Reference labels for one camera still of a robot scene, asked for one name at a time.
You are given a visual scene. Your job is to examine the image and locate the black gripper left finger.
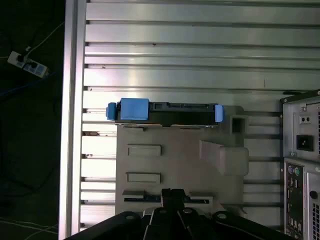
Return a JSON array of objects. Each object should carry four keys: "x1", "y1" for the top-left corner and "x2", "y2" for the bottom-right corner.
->
[{"x1": 63, "y1": 188, "x2": 174, "y2": 240}]

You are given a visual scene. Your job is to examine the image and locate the hard disk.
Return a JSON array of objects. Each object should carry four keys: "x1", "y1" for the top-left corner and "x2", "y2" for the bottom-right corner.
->
[{"x1": 105, "y1": 97, "x2": 225, "y2": 129}]

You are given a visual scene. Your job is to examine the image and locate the grey parts rack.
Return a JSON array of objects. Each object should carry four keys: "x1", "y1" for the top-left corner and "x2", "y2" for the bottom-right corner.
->
[{"x1": 115, "y1": 105, "x2": 250, "y2": 219}]

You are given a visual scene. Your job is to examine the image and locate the white cable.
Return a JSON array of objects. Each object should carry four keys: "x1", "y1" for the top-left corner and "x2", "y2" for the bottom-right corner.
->
[{"x1": 24, "y1": 21, "x2": 66, "y2": 52}]

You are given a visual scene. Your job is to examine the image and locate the dark circuit board stick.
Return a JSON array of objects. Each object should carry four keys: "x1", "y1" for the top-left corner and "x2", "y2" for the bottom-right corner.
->
[{"x1": 123, "y1": 195, "x2": 161, "y2": 203}]

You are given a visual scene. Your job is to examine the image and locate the white power strip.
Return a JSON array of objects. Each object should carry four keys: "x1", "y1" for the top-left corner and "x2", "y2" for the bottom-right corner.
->
[{"x1": 7, "y1": 50, "x2": 49, "y2": 77}]

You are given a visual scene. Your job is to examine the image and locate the blue cable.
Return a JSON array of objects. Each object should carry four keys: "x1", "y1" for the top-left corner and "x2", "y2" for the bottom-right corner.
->
[{"x1": 0, "y1": 71, "x2": 59, "y2": 100}]

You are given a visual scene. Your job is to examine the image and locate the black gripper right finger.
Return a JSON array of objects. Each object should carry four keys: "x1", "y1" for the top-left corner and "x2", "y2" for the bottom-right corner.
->
[{"x1": 172, "y1": 188, "x2": 298, "y2": 240}]

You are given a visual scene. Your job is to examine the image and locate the silver PC case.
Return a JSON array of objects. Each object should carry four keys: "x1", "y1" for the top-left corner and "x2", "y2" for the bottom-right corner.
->
[{"x1": 279, "y1": 89, "x2": 320, "y2": 240}]

